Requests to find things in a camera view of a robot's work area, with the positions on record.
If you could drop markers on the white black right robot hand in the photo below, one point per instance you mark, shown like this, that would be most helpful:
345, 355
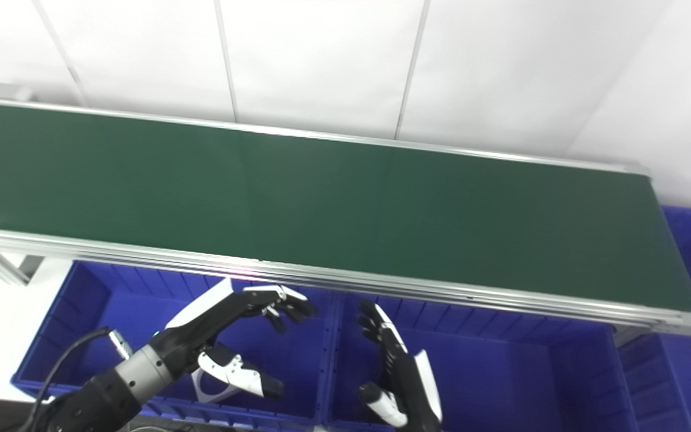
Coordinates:
402, 384

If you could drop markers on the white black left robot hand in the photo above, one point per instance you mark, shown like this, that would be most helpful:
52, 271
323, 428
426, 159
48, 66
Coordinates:
201, 327

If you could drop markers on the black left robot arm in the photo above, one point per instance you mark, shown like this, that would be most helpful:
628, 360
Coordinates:
105, 390

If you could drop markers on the green conveyor belt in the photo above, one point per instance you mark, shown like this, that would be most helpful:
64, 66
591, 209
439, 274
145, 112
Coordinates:
381, 283
321, 204

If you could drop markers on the aluminium conveyor support leg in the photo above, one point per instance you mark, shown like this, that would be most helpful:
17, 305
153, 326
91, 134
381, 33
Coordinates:
6, 267

